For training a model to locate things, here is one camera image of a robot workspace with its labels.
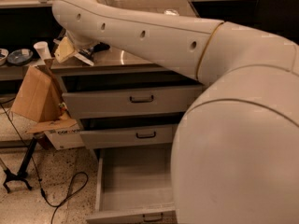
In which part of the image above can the grey middle drawer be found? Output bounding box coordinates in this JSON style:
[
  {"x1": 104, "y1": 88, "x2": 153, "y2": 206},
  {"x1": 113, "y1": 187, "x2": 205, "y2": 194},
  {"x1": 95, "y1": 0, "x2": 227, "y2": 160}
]
[{"x1": 80, "y1": 124, "x2": 177, "y2": 149}]

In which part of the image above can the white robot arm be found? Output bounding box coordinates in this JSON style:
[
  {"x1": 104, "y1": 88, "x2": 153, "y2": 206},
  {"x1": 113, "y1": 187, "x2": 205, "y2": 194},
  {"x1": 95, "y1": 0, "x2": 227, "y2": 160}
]
[{"x1": 52, "y1": 0, "x2": 299, "y2": 224}]

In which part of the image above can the grey drawer cabinet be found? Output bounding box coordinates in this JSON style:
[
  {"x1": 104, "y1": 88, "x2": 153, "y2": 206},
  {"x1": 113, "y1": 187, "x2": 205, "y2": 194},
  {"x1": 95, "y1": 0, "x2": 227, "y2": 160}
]
[{"x1": 50, "y1": 0, "x2": 204, "y2": 224}]

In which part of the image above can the small bowl at left edge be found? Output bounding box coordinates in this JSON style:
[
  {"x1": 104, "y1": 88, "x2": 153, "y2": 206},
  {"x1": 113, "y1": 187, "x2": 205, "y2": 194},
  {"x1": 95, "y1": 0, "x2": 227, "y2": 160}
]
[{"x1": 0, "y1": 49, "x2": 8, "y2": 66}]

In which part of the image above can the grey bottom drawer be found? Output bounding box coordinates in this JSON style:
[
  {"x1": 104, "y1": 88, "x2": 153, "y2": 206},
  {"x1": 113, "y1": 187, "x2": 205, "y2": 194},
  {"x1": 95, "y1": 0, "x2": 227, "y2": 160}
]
[{"x1": 87, "y1": 144, "x2": 176, "y2": 224}]

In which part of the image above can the white paper cup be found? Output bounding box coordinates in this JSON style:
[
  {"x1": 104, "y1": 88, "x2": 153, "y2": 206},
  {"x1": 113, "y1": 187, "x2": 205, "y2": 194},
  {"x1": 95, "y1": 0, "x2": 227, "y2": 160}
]
[{"x1": 34, "y1": 41, "x2": 51, "y2": 60}]

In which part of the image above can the black tripod stand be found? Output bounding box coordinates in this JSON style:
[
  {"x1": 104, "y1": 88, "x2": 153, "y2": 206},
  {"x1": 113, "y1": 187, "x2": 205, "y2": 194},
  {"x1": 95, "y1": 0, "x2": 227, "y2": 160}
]
[{"x1": 0, "y1": 137, "x2": 37, "y2": 193}]

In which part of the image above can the dark blue plate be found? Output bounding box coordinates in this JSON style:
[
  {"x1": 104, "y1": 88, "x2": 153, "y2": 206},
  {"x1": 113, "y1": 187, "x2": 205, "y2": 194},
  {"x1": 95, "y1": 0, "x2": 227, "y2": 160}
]
[{"x1": 7, "y1": 49, "x2": 33, "y2": 66}]

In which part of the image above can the black office chair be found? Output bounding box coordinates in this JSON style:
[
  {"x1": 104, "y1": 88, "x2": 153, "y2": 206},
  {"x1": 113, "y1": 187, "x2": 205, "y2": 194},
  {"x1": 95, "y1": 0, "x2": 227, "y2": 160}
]
[{"x1": 254, "y1": 0, "x2": 299, "y2": 44}]

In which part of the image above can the white cardboard box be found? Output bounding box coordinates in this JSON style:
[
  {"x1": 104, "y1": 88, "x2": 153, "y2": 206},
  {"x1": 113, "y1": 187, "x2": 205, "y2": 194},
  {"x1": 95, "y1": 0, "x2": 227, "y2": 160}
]
[{"x1": 27, "y1": 119, "x2": 84, "y2": 150}]

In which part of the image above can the grey top drawer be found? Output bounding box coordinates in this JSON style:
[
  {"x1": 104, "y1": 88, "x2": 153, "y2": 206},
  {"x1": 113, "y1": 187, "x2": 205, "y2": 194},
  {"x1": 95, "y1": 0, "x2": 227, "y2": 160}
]
[{"x1": 63, "y1": 85, "x2": 202, "y2": 119}]

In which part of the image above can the blue chip bag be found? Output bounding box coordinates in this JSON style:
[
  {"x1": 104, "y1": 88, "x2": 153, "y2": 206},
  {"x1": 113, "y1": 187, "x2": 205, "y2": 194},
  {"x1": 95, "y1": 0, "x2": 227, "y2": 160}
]
[{"x1": 53, "y1": 38, "x2": 111, "y2": 67}]

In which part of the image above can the grey drawer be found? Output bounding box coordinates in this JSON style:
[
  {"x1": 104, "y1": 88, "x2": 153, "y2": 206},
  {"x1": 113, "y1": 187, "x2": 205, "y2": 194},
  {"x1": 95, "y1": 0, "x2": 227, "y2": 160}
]
[
  {"x1": 63, "y1": 85, "x2": 202, "y2": 119},
  {"x1": 80, "y1": 124, "x2": 177, "y2": 149},
  {"x1": 87, "y1": 144, "x2": 176, "y2": 224}
]

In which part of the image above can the brown paper bag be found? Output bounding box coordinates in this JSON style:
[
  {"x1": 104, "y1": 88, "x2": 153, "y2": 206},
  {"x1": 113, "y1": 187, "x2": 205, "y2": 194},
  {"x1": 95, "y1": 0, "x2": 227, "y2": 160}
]
[{"x1": 11, "y1": 59, "x2": 62, "y2": 122}]

